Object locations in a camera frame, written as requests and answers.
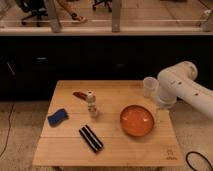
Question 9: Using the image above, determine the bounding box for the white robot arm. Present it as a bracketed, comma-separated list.
[155, 61, 213, 120]

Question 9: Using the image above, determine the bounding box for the clear plastic bottle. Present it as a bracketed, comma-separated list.
[86, 91, 98, 117]

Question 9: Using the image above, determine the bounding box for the orange bowl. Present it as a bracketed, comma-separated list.
[120, 105, 155, 137]

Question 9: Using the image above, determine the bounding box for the clear plastic cup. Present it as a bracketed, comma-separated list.
[143, 77, 159, 98]

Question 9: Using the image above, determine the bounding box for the wooden table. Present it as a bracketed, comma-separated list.
[33, 80, 183, 167]

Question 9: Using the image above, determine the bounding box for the black striped rectangular block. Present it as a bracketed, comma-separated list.
[79, 125, 104, 153]

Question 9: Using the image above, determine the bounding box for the red brown small object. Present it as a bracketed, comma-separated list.
[73, 92, 87, 100]

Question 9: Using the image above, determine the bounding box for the blue sponge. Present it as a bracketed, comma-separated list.
[47, 109, 68, 126]

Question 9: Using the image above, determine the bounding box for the black office chair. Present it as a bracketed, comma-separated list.
[91, 0, 113, 14]
[15, 0, 47, 27]

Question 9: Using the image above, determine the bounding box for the person's foot with shoe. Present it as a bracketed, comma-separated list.
[71, 13, 87, 24]

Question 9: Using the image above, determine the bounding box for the black cable right floor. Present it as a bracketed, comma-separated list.
[185, 150, 213, 171]

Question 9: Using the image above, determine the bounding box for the black cable floor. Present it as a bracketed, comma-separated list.
[0, 99, 16, 158]
[185, 150, 213, 171]

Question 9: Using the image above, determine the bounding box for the black cable left floor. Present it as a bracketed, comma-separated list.
[0, 99, 16, 158]

